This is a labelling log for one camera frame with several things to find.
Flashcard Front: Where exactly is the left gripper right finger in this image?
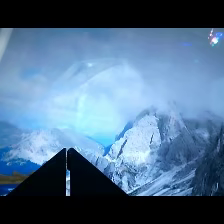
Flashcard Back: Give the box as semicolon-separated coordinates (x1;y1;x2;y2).
66;147;130;197

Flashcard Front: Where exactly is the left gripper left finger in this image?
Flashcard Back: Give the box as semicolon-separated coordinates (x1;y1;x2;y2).
7;147;67;197

